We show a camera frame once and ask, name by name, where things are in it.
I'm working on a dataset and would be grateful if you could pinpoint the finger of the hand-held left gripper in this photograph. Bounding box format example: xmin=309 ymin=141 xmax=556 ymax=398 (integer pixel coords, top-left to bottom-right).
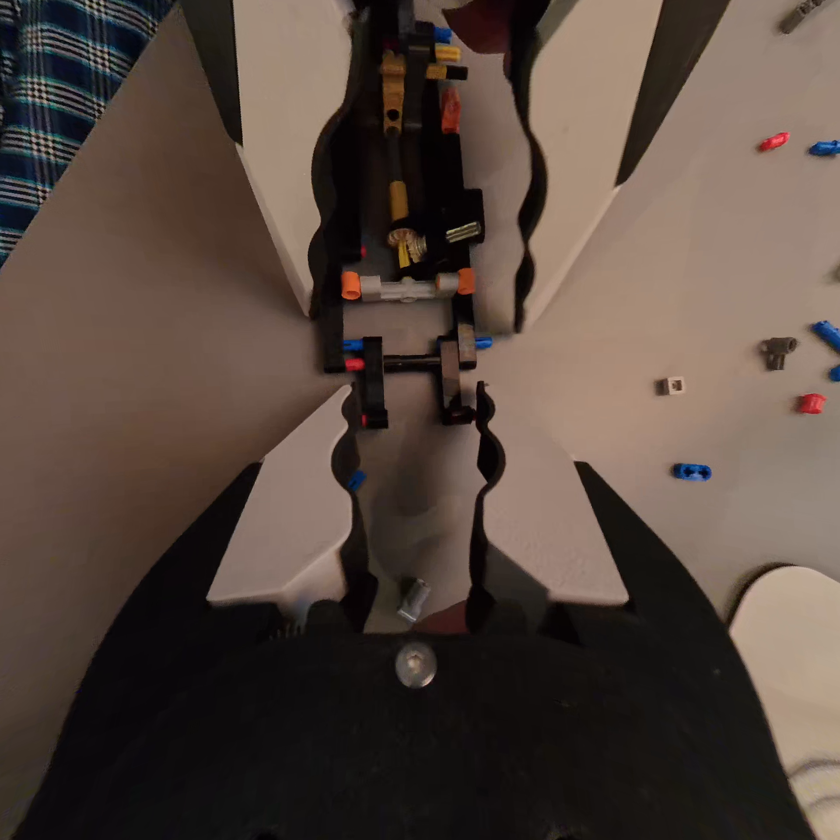
xmin=507 ymin=0 xmax=665 ymax=333
xmin=233 ymin=0 xmax=361 ymax=321

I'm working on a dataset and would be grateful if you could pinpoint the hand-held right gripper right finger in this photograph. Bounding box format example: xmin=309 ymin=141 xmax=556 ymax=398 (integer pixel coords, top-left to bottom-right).
xmin=467 ymin=381 xmax=632 ymax=634

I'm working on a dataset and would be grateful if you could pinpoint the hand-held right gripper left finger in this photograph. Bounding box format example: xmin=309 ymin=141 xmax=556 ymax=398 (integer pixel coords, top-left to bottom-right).
xmin=205 ymin=384 xmax=380 ymax=634

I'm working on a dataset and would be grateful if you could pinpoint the black lego liftarm axle tube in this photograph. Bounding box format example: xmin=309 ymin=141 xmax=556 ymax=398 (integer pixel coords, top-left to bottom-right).
xmin=341 ymin=336 xmax=442 ymax=432

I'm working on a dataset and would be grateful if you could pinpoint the black lego chassis assembly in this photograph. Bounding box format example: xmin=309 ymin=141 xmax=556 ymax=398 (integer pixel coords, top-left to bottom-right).
xmin=308 ymin=0 xmax=487 ymax=376

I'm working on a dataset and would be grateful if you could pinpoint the light grey lego connector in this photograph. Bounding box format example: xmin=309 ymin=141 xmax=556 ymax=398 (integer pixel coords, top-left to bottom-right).
xmin=395 ymin=575 xmax=433 ymax=623

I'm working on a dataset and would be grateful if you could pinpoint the dark grey lego beam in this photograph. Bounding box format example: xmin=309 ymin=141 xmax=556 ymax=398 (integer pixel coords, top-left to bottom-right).
xmin=779 ymin=0 xmax=831 ymax=35

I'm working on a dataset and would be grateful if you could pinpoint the person's plaid shirt torso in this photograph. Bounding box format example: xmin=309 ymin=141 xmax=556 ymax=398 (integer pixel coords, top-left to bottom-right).
xmin=0 ymin=0 xmax=177 ymax=266

